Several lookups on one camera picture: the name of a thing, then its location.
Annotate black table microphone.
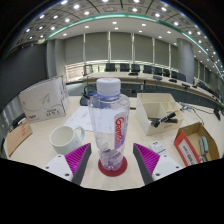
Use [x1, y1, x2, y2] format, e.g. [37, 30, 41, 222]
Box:
[213, 107, 222, 121]

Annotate teal whiteboard eraser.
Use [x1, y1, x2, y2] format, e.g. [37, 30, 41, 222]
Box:
[199, 135, 210, 163]

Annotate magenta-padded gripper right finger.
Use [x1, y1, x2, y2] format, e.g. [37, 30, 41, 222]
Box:
[132, 142, 184, 186]

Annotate white compartment organizer box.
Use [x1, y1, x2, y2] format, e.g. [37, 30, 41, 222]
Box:
[135, 92, 185, 137]

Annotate clear plastic water bottle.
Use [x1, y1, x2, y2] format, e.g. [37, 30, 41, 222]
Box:
[87, 77, 131, 172]

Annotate black power adapter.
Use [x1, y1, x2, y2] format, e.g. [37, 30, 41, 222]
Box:
[11, 112, 28, 128]

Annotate white ceramic mug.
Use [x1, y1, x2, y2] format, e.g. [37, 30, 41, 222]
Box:
[49, 124, 86, 156]

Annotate white copy paper carton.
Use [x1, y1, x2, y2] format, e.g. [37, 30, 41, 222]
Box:
[18, 75, 70, 124]

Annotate round ceiling lights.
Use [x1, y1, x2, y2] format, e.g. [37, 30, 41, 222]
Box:
[19, 0, 224, 78]

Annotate flat round red coaster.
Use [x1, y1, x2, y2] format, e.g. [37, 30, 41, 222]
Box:
[97, 155, 129, 178]

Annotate black office chairs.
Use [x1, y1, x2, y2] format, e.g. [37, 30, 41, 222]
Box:
[83, 62, 221, 98]

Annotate printed white paper sheet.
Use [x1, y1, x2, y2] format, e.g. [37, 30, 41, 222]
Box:
[63, 105, 94, 132]

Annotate thin dark cable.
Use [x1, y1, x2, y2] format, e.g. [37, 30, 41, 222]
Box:
[179, 101, 216, 126]

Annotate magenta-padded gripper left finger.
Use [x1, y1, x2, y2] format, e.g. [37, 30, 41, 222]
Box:
[42, 142, 93, 186]

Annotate brown paper envelope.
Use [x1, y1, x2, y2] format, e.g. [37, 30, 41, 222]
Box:
[4, 120, 34, 158]

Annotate long curved conference desk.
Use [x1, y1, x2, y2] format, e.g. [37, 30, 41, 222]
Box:
[81, 71, 224, 109]

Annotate small white remote control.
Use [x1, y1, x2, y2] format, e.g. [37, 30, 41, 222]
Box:
[149, 139, 169, 157]

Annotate open brown cardboard box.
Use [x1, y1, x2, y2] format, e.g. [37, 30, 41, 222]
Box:
[173, 121, 222, 168]

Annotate black marker pen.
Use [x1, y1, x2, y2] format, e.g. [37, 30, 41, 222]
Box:
[149, 111, 179, 129]

